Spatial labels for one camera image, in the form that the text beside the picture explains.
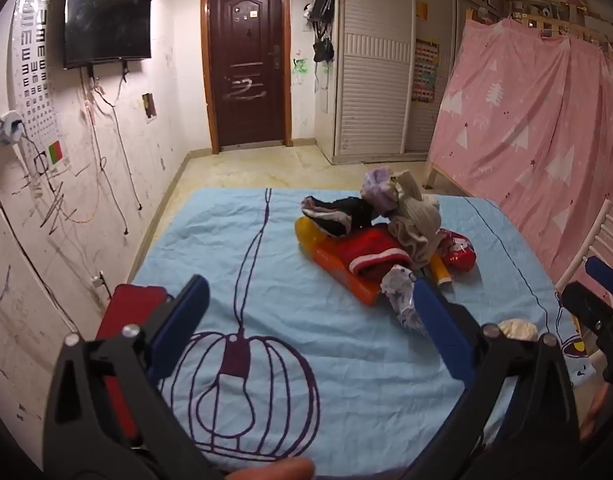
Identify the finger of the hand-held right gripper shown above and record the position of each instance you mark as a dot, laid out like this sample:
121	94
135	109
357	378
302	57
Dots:
591	310
606	275

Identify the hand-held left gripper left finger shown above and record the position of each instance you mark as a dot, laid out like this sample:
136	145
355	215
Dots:
179	330

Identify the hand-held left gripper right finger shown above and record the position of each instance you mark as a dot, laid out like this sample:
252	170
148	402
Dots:
444	335

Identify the red bin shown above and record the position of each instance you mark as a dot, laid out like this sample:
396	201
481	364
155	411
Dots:
134	310

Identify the red striped sock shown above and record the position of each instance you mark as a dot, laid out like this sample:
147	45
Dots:
371	250

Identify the person's left hand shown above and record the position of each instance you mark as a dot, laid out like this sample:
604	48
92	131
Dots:
271	470

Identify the white metal chair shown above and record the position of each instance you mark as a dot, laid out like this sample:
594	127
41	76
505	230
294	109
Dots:
586	245

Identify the small orange bottle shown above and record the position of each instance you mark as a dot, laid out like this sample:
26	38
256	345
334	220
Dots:
441	272

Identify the white patterned sock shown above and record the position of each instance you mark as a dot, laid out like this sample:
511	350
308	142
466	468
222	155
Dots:
399	290

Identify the red snack packet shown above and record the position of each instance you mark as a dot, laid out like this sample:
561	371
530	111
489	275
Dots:
461	255

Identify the small orange box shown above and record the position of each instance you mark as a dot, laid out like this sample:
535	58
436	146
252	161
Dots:
329	262
361	290

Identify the light blue tablecloth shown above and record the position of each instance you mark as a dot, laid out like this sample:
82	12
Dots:
336	360

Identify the beige sock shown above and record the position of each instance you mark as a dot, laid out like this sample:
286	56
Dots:
416	225

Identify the amber plastic wedge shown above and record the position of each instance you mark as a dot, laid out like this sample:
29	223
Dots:
307	235

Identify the black and white sock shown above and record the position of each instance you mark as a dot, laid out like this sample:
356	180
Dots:
344	210

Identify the purple sock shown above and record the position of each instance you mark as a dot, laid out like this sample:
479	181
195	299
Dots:
379	187

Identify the pink tree-print curtain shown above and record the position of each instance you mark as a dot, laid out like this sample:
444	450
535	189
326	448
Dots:
526	125

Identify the white louvred wardrobe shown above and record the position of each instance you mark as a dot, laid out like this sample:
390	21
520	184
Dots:
371	85

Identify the colourful chart poster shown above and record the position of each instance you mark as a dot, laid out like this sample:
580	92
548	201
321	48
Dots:
425	72

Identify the white power adapter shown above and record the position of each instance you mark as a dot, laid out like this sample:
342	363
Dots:
9	127

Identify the panda plush toy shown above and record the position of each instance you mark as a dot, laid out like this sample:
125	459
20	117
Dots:
542	11

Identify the dark brown door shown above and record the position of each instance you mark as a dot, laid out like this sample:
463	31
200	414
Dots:
246	60

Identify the eye chart poster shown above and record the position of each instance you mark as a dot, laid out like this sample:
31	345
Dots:
34	60

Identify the black hanging bag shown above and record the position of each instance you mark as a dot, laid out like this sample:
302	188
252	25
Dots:
324	50
322	7

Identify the yellow sticker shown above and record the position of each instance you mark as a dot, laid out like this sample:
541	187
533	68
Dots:
422	11

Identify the brown wall socket plate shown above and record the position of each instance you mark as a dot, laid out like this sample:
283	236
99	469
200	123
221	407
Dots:
149	105

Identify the wall-mounted black television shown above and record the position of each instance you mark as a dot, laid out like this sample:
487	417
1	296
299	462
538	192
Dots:
106	15

